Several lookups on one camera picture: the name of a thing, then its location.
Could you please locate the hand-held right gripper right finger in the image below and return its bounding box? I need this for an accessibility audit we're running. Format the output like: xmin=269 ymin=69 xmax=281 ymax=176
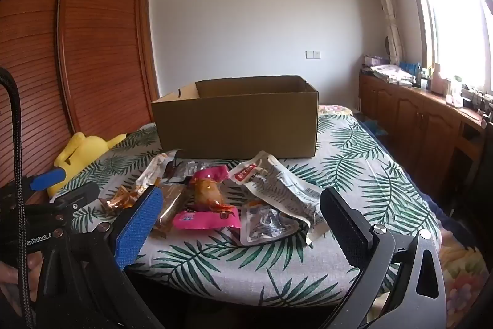
xmin=319 ymin=187 xmax=448 ymax=329

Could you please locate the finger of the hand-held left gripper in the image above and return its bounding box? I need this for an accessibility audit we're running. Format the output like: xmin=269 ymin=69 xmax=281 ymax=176
xmin=49 ymin=182 xmax=101 ymax=213
xmin=21 ymin=168 xmax=65 ymax=194

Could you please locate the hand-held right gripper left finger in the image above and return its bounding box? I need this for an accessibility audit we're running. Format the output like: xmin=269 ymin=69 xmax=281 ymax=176
xmin=36 ymin=186 xmax=164 ymax=329

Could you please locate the brown cake packet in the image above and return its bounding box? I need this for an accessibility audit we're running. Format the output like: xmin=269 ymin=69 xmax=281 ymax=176
xmin=153 ymin=183 xmax=190 ymax=234

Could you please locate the orange white snack packet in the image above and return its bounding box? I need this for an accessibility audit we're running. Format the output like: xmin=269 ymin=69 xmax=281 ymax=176
xmin=136 ymin=149 xmax=185 ymax=195

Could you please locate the white packet with red label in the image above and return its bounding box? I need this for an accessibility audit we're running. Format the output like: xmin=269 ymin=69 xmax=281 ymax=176
xmin=229 ymin=151 xmax=329 ymax=245

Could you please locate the pink snack packet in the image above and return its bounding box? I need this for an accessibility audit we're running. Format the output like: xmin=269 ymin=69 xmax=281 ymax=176
xmin=172 ymin=165 xmax=242 ymax=232

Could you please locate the brown cardboard box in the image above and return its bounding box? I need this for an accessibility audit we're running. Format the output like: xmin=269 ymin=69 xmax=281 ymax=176
xmin=151 ymin=75 xmax=320 ymax=162

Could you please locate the person's left hand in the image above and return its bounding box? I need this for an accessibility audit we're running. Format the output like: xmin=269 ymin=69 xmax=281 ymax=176
xmin=0 ymin=257 xmax=43 ymax=310

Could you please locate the golden clear snack packet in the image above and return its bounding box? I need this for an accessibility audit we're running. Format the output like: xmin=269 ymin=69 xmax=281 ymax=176
xmin=99 ymin=186 xmax=150 ymax=216

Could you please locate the yellow plush toy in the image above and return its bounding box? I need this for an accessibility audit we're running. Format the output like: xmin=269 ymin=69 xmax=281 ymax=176
xmin=47 ymin=132 xmax=128 ymax=199

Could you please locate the leaf printed bed sheet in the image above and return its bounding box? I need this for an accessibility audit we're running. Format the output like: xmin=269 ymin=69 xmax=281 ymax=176
xmin=50 ymin=103 xmax=443 ymax=311

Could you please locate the dark snack packet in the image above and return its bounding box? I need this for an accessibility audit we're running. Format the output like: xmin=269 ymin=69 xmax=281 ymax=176
xmin=165 ymin=160 xmax=202 ymax=184

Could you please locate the small silver snack packet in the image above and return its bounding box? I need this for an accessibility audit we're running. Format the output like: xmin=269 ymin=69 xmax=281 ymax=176
xmin=240 ymin=203 xmax=300 ymax=247

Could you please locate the floral blanket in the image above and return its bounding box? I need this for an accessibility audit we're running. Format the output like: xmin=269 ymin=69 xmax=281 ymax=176
xmin=318 ymin=103 xmax=491 ymax=329

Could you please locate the wooden cabinet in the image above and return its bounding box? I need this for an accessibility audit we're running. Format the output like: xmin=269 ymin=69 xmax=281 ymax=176
xmin=358 ymin=70 xmax=493 ymax=208

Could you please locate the wooden wardrobe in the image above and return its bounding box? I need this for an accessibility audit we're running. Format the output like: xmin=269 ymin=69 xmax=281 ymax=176
xmin=0 ymin=0 xmax=161 ymax=191

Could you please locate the folded printed cloth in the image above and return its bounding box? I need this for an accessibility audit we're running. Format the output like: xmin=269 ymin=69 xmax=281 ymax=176
xmin=370 ymin=64 xmax=417 ymax=86

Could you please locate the purple tissue box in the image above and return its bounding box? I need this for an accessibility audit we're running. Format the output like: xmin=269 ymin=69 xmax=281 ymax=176
xmin=362 ymin=54 xmax=390 ymax=68

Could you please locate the pink kettle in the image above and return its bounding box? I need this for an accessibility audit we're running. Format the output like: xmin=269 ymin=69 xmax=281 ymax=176
xmin=430 ymin=63 xmax=448 ymax=95

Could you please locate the window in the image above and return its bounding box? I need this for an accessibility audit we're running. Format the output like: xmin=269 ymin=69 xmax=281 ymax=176
xmin=397 ymin=0 xmax=493 ymax=100

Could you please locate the black braided cable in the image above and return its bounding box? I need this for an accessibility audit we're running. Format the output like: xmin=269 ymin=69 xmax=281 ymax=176
xmin=0 ymin=68 xmax=35 ymax=329

